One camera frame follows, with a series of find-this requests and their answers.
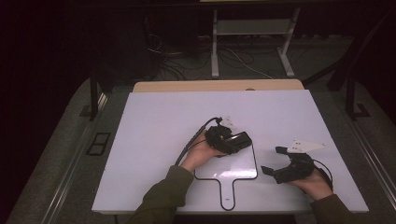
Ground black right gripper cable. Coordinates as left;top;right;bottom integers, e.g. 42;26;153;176
312;159;334;190

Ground small whiteboard with handle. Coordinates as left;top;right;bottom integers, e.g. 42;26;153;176
193;143;259;212

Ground black whiteboard eraser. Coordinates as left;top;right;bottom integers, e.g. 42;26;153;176
231;131;253;151

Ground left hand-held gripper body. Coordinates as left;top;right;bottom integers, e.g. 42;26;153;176
205;116;238;156

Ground metal floor rail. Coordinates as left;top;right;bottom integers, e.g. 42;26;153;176
348;118;396;202
40;92;109;224

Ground person's left hand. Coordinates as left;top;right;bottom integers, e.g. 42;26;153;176
180;130;226;174

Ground white metal stand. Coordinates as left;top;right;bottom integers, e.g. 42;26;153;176
210;7;302;79

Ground wooden table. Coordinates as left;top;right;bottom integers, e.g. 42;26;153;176
133;78;305;93

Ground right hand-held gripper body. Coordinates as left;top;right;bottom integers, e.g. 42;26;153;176
273;138;327;185

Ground bundle of black floor cables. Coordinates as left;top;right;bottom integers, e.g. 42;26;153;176
145;31;213;82

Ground black floor socket plate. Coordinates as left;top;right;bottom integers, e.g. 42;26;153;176
85;132;112;157

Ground white floor cable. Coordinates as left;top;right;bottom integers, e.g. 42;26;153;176
223;46;274;79

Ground person's right hand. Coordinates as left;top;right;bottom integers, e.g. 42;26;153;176
288;169;334;202

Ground black metal stand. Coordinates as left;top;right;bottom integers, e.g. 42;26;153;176
345;74;372;121

